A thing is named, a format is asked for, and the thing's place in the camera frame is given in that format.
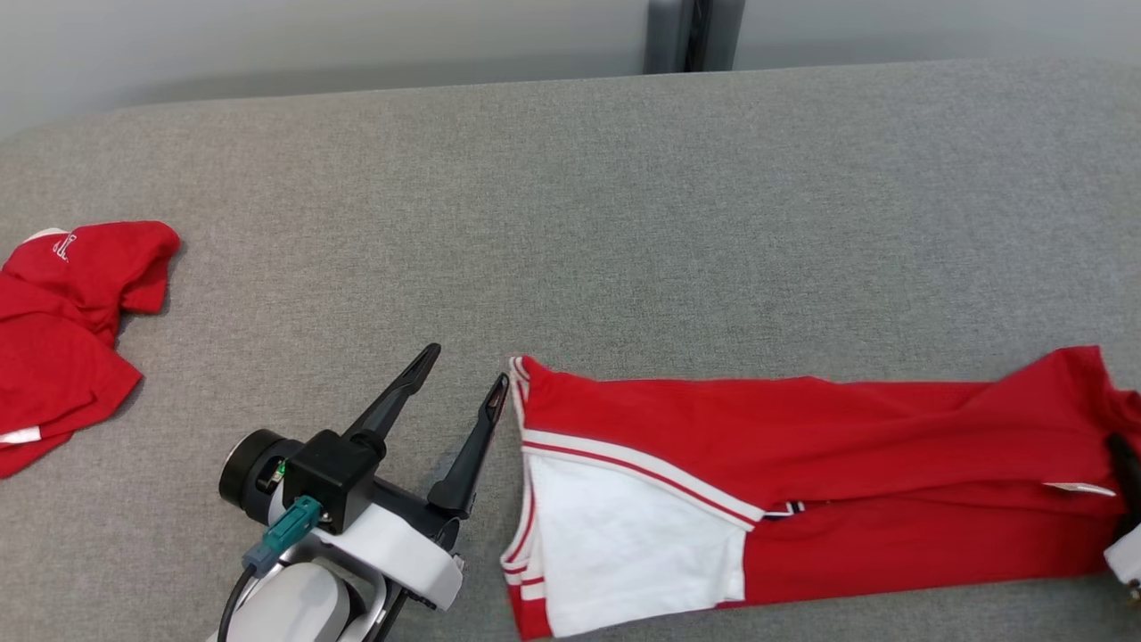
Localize grey fabric sofa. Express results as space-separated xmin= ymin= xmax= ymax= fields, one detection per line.
xmin=0 ymin=58 xmax=1141 ymax=642

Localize dark grey pillar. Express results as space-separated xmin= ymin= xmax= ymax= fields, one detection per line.
xmin=644 ymin=0 xmax=746 ymax=74

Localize red and white basketball jersey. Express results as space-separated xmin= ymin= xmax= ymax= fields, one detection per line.
xmin=499 ymin=345 xmax=1141 ymax=641

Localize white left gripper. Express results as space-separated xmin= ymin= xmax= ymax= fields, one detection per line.
xmin=312 ymin=343 xmax=511 ymax=613

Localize red shorts with white trim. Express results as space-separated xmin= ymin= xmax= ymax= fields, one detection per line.
xmin=0 ymin=218 xmax=184 ymax=480

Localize black cable with teal plug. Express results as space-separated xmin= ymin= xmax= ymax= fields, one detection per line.
xmin=217 ymin=497 xmax=324 ymax=642

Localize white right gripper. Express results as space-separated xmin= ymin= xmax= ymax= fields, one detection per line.
xmin=1104 ymin=432 xmax=1141 ymax=586

